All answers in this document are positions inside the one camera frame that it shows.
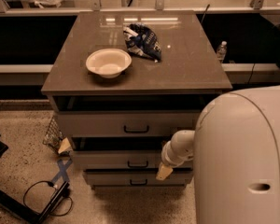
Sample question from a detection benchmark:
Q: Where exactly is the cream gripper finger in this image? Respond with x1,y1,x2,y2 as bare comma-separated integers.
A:
156,162,173,181

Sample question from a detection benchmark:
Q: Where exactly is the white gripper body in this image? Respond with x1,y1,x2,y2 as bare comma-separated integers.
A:
161,141,190,168

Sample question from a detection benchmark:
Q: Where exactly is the grey drawer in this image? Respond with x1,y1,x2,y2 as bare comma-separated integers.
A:
83,169,193,188
70,148,194,170
55,111,200,137

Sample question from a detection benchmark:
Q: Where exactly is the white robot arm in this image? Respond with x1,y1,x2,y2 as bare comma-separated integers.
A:
156,85,280,224

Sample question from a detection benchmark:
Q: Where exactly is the grey bottom drawer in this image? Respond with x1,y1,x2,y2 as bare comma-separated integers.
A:
83,169,193,188

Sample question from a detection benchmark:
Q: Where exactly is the grey top drawer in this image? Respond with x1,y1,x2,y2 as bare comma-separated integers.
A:
55,111,200,137

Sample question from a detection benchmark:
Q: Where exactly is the grey drawer cabinet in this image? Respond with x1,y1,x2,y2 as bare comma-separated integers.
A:
40,10,233,189

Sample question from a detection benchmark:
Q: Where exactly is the clear water bottle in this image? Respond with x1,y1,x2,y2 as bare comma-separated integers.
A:
217,41,227,63

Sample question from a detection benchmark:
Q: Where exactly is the white paper bowl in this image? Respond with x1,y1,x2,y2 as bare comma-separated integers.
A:
86,49,132,78

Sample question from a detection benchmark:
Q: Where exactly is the blue chip bag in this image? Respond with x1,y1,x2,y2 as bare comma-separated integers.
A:
123,23,161,63

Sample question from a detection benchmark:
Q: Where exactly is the black stand leg left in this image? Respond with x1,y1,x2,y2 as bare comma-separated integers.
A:
0,182,69,224

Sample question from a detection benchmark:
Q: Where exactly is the wire mesh basket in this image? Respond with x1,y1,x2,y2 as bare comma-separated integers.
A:
43,117,72,156

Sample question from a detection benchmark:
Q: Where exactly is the black cable on floor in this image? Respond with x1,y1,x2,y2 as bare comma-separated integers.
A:
22,179,74,217

